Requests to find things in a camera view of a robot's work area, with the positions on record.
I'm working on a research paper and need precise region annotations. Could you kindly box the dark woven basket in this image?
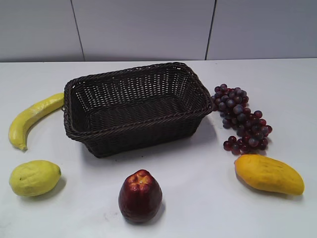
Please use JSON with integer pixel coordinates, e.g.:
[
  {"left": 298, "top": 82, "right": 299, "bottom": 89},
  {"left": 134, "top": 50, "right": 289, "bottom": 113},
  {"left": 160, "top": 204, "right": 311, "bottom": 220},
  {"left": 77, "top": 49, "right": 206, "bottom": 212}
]
[{"left": 64, "top": 62, "right": 214, "bottom": 158}]

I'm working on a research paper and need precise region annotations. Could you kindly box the orange yellow mango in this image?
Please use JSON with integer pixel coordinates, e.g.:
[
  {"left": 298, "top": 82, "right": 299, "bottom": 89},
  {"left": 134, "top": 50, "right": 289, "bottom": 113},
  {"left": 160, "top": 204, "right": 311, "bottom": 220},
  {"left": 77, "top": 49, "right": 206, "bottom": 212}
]
[{"left": 234, "top": 154, "right": 305, "bottom": 196}]

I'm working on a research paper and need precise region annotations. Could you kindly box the yellow lemon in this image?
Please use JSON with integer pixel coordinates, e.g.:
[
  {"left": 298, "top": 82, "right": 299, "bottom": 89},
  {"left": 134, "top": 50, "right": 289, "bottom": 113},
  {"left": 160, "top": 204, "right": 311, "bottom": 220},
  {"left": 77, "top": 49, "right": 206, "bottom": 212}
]
[{"left": 9, "top": 160, "right": 61, "bottom": 197}]

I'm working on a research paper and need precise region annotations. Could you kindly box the yellow banana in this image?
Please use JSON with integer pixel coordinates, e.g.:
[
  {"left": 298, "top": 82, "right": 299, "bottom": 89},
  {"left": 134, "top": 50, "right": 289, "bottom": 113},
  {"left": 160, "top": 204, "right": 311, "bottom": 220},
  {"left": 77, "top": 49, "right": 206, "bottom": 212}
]
[{"left": 8, "top": 93, "right": 64, "bottom": 151}]

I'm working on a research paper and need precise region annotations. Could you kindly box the purple grape bunch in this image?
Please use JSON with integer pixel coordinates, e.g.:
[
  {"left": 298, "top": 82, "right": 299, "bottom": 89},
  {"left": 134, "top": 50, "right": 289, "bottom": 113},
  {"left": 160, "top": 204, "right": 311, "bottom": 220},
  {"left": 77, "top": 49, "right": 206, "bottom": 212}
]
[{"left": 211, "top": 84, "right": 272, "bottom": 155}]

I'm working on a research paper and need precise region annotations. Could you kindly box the red apple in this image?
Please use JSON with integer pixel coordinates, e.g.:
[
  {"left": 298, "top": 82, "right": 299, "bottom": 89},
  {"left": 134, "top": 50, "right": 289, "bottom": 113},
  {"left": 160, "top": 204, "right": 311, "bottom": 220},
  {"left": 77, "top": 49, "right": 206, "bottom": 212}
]
[{"left": 118, "top": 170, "right": 162, "bottom": 223}]

